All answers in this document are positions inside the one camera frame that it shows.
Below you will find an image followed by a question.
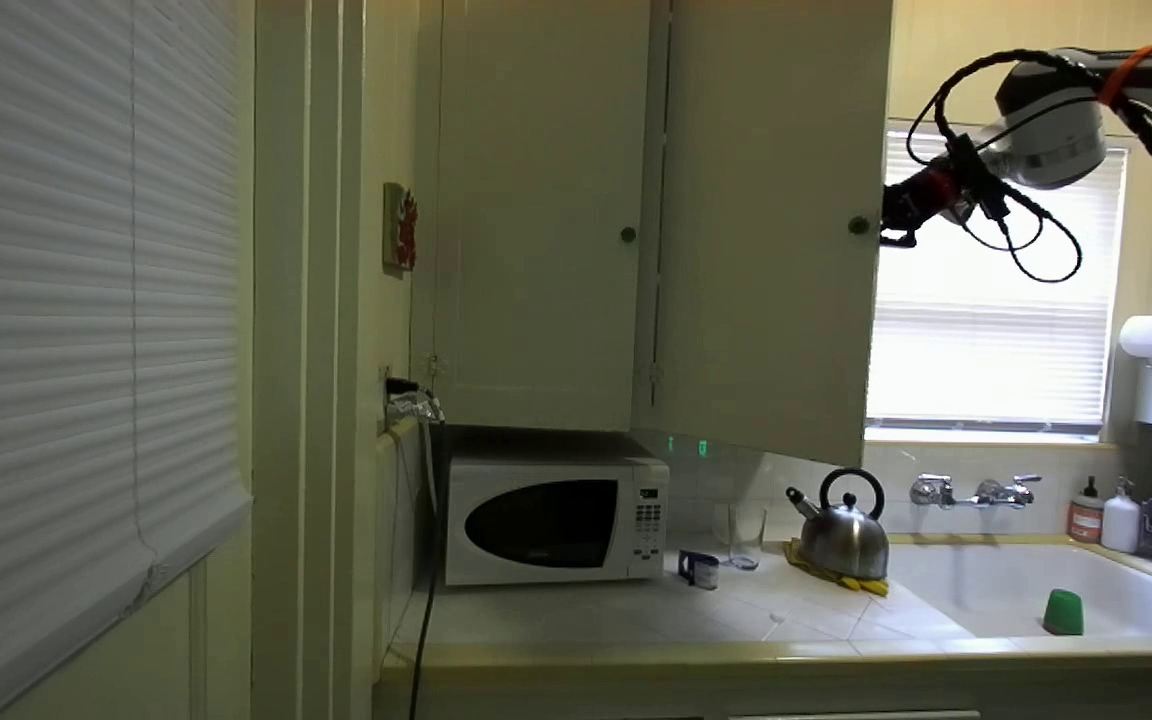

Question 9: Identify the cream cabinet door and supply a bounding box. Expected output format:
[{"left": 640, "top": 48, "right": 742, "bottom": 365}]
[
  {"left": 434, "top": 0, "right": 660, "bottom": 434},
  {"left": 654, "top": 0, "right": 896, "bottom": 473}
]

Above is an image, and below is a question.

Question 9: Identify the brown soap bottle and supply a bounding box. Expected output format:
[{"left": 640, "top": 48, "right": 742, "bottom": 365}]
[{"left": 1066, "top": 473, "right": 1109, "bottom": 549}]

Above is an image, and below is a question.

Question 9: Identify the white kitchen sink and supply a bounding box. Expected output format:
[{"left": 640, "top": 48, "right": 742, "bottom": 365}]
[{"left": 883, "top": 536, "right": 1152, "bottom": 654}]

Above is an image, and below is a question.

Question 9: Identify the orange strap on arm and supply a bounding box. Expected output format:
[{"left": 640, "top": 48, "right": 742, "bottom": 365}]
[{"left": 1093, "top": 41, "right": 1152, "bottom": 108}]

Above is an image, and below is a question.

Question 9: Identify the small dark cup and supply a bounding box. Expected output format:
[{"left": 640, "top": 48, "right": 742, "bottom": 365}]
[{"left": 677, "top": 543, "right": 726, "bottom": 597}]

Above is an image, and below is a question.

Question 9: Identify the white microwave oven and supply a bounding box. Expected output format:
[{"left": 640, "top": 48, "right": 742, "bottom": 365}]
[{"left": 441, "top": 449, "right": 677, "bottom": 594}]

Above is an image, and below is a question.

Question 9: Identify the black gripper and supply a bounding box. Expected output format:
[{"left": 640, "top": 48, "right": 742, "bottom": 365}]
[{"left": 875, "top": 131, "right": 1008, "bottom": 256}]

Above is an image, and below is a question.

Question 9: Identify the clear drinking glass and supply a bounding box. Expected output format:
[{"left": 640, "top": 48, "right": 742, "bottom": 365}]
[{"left": 726, "top": 510, "right": 772, "bottom": 577}]

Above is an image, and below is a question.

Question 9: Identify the cream counter base cabinet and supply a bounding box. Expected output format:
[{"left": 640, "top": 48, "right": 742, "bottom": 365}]
[{"left": 373, "top": 645, "right": 1152, "bottom": 720}]

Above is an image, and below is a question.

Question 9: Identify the white plastic bottle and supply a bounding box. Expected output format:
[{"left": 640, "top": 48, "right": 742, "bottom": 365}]
[{"left": 1099, "top": 483, "right": 1143, "bottom": 562}]

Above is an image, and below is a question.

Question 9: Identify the black power cord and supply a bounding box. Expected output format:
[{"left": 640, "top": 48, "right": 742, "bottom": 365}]
[{"left": 399, "top": 396, "right": 447, "bottom": 720}]

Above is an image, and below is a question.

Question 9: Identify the white door blind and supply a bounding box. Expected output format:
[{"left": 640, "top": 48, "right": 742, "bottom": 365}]
[{"left": 0, "top": 0, "right": 261, "bottom": 720}]

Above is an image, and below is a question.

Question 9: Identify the small red wall picture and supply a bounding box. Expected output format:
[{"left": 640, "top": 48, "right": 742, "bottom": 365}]
[{"left": 382, "top": 180, "right": 425, "bottom": 280}]

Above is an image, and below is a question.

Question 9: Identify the yellow sponge cloth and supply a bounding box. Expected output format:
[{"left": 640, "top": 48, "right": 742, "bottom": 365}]
[{"left": 790, "top": 543, "right": 896, "bottom": 599}]

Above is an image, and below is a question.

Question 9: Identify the cream panel door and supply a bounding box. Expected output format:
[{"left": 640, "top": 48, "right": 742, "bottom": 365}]
[{"left": 0, "top": 511, "right": 261, "bottom": 720}]

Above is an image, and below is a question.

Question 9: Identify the green plastic cup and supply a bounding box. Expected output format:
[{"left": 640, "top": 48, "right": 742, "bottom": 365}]
[{"left": 1036, "top": 586, "right": 1090, "bottom": 641}]

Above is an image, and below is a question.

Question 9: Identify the steel kettle with black handle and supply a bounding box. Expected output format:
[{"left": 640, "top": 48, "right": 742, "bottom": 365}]
[{"left": 785, "top": 466, "right": 896, "bottom": 586}]

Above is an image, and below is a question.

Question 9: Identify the white kitchen window blind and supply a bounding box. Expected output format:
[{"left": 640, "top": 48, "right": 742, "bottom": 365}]
[{"left": 860, "top": 121, "right": 1131, "bottom": 437}]

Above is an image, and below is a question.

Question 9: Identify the wall outlet with plug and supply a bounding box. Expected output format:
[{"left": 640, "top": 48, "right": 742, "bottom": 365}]
[{"left": 382, "top": 371, "right": 446, "bottom": 442}]

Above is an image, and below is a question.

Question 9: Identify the chrome sink faucet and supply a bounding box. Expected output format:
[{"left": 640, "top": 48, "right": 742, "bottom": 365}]
[{"left": 905, "top": 469, "right": 1050, "bottom": 518}]

